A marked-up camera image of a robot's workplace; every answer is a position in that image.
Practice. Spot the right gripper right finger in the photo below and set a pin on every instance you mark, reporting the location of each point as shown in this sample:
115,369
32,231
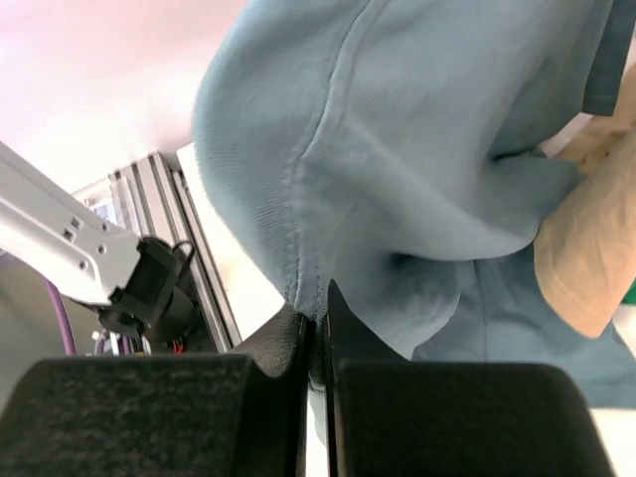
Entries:
387,416

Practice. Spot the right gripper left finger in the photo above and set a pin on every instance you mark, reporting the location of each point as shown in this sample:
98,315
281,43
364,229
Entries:
241,413

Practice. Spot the grey blue t shirt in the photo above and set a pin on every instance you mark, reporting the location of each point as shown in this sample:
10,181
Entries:
393,147

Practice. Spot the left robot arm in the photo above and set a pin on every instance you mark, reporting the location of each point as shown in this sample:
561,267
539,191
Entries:
132,282

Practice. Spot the beige t shirt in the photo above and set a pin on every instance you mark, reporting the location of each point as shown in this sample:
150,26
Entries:
585,250

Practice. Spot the green t shirt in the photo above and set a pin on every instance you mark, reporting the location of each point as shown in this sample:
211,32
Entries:
630,296

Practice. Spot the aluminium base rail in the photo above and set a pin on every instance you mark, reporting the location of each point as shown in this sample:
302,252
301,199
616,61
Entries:
151,197

